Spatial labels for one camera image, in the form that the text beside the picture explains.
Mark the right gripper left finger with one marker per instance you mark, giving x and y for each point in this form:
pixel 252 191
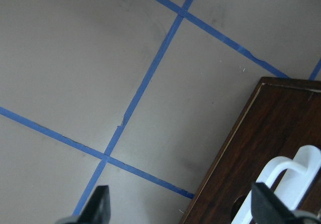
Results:
pixel 97 209

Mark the wooden drawer with white handle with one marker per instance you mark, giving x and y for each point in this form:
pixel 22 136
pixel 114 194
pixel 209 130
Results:
pixel 280 116

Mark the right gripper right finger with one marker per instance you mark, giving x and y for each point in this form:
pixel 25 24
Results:
pixel 267 208

